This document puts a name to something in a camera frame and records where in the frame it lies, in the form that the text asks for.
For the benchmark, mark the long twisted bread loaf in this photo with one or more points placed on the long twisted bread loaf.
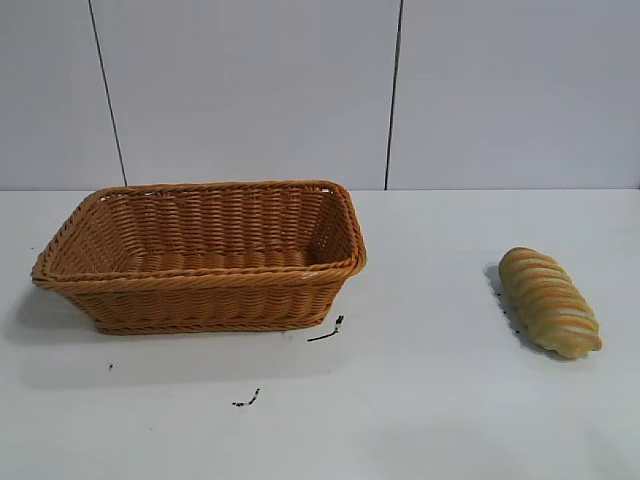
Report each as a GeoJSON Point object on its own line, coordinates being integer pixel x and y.
{"type": "Point", "coordinates": [547, 300]}

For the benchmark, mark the brown woven wicker basket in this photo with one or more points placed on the brown woven wicker basket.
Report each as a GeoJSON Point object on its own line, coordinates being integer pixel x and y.
{"type": "Point", "coordinates": [200, 300]}

